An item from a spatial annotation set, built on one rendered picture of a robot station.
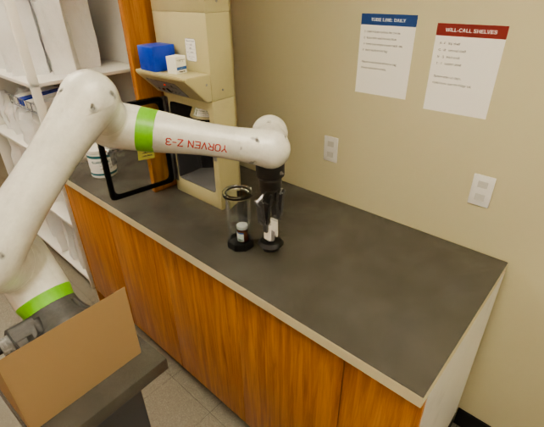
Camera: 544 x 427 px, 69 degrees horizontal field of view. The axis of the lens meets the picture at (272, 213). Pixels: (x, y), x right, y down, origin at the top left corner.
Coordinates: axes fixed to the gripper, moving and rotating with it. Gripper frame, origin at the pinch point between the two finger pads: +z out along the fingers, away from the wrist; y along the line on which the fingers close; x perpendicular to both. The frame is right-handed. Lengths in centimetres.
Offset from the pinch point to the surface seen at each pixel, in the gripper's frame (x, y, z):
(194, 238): -30.0, 11.4, 11.4
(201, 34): -42, -11, -59
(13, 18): -155, 12, -60
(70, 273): -182, 17, 106
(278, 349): 17.5, 16.0, 33.2
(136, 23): -76, -6, -61
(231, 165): -39.0, -18.0, -7.0
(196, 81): -39, -4, -44
